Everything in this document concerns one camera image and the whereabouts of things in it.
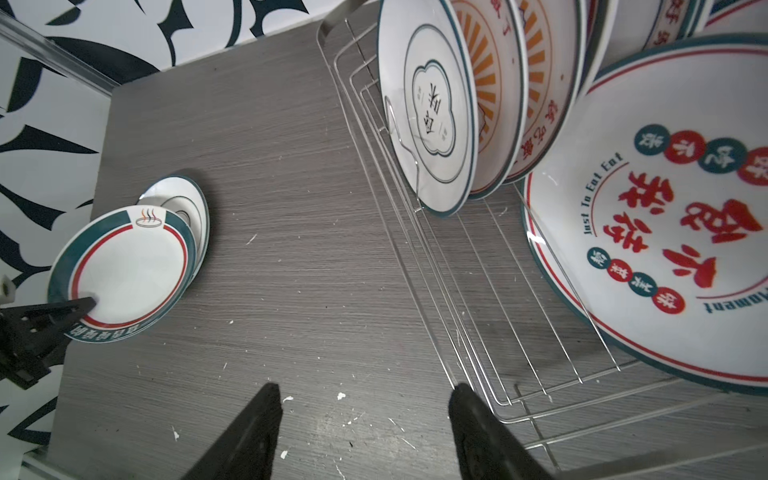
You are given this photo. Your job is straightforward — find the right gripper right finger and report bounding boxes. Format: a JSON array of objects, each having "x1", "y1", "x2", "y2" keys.
[{"x1": 448, "y1": 383, "x2": 553, "y2": 480}]

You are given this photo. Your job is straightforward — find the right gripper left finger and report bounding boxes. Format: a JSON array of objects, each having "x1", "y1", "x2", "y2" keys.
[{"x1": 182, "y1": 382, "x2": 283, "y2": 479}]

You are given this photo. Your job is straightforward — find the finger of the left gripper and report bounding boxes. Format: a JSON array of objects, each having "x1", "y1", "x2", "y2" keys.
[{"x1": 1, "y1": 297, "x2": 96, "y2": 390}]

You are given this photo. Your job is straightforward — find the wire dish rack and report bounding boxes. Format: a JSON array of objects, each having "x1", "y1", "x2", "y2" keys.
[{"x1": 317, "y1": 1, "x2": 767, "y2": 479}]

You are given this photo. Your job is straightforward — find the white plate green red rim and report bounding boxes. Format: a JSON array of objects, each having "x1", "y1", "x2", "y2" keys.
[{"x1": 47, "y1": 205, "x2": 200, "y2": 344}]

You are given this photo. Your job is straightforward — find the white plate red characters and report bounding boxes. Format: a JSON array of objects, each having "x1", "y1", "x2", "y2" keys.
[{"x1": 523, "y1": 33, "x2": 767, "y2": 395}]

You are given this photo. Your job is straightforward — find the white plate clover front left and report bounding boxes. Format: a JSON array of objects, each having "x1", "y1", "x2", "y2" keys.
[{"x1": 377, "y1": 0, "x2": 479, "y2": 217}]

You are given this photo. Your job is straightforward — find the white plate orange sunburst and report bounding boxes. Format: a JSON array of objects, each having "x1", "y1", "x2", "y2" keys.
[{"x1": 453, "y1": 0, "x2": 529, "y2": 200}]

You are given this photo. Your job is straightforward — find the white plate rear stack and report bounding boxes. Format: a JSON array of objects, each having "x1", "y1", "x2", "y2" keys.
[{"x1": 505, "y1": 0, "x2": 588, "y2": 183}]

